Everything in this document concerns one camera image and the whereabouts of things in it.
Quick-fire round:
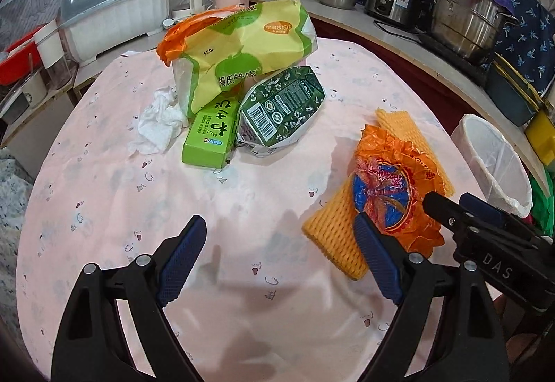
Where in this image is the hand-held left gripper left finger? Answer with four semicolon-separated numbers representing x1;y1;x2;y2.
51;215;208;382

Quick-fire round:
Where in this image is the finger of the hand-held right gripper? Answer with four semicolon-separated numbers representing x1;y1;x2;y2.
422;190;474;237
459;192;544;243

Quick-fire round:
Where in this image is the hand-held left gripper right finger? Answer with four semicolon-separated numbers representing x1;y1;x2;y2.
353;213;508;382

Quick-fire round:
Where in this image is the white trash bin with liner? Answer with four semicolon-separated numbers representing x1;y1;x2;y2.
451;114;534;218

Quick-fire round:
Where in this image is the yellow foam fruit net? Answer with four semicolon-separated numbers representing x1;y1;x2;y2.
375;108;456;196
302;176;369;281

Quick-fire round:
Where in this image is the orange plastic wrapper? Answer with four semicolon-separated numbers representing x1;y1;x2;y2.
350;124;445;259

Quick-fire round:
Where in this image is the green cardboard box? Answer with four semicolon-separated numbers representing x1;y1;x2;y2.
181;98;241;169

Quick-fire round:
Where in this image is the green patterned snack bag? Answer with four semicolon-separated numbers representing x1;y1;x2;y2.
236;65;326;159

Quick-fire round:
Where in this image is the yellow green tissue pack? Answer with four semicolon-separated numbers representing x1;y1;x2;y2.
157;0;319;119

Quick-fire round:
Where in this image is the green cloth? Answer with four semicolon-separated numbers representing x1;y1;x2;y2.
530;178;555;235

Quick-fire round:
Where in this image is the blue basin yellow rim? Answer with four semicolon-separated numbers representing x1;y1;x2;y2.
483;61;540;127
490;52;545;109

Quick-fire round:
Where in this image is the crumpled white tissue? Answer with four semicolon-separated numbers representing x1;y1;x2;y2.
127;86;188;156

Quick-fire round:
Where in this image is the black induction cooker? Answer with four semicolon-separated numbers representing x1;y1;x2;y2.
416;31;490;85

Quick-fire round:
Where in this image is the blue floral cloth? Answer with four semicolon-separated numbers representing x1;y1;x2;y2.
318;0;555;94

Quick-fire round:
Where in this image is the large steel steamer pot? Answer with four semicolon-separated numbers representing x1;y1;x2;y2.
422;0;521;64

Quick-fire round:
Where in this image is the white lidded clear canister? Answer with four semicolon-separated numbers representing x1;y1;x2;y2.
34;20;74;90

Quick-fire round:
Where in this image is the white dish rack clear lid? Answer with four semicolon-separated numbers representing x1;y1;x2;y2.
56;0;171;64

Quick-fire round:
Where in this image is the red and white box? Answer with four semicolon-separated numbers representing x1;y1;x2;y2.
0;37;44;85

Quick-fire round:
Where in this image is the black power cable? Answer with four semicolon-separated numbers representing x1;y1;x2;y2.
374;20;423;45

